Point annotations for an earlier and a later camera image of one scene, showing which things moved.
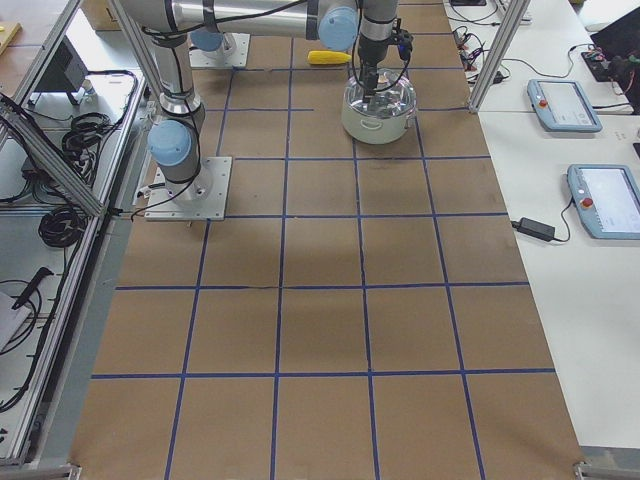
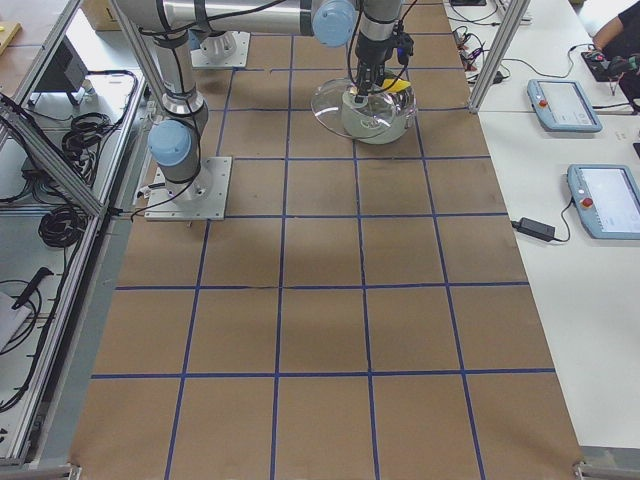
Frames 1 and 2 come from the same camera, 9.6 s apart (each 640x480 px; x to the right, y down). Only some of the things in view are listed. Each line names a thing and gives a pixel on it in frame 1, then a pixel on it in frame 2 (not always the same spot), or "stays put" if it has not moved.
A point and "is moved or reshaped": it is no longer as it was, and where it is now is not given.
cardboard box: x=101 y=14 stays put
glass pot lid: x=395 y=95 is moved or reshaped
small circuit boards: x=470 y=49 stays put
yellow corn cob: x=322 y=57 → x=400 y=85
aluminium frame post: x=515 y=15 stays put
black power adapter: x=535 y=228 stays put
